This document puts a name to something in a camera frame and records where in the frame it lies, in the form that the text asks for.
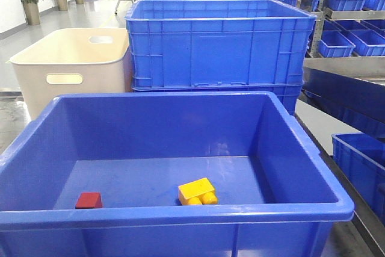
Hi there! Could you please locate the large blue crate behind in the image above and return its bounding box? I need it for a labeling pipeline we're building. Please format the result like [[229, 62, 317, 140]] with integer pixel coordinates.
[[125, 0, 316, 114]]

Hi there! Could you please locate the yellow toy block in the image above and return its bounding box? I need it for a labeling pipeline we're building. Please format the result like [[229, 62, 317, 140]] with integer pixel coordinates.
[[178, 178, 218, 205]]

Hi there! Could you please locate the beige plastic tub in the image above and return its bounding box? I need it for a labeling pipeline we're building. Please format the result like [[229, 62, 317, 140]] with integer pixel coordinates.
[[10, 28, 131, 119]]

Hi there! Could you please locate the red cube block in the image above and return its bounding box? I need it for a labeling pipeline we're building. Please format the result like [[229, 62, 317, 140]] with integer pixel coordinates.
[[75, 192, 103, 209]]

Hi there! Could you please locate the blue bin lower right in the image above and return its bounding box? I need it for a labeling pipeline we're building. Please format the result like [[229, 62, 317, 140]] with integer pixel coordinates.
[[331, 133, 384, 222]]

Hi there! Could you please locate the steel rack with bins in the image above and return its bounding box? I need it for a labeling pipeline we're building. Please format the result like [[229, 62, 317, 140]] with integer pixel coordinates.
[[295, 0, 384, 256]]

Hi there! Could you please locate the blue target bin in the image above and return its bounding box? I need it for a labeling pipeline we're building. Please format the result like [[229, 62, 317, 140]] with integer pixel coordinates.
[[1, 91, 354, 256]]

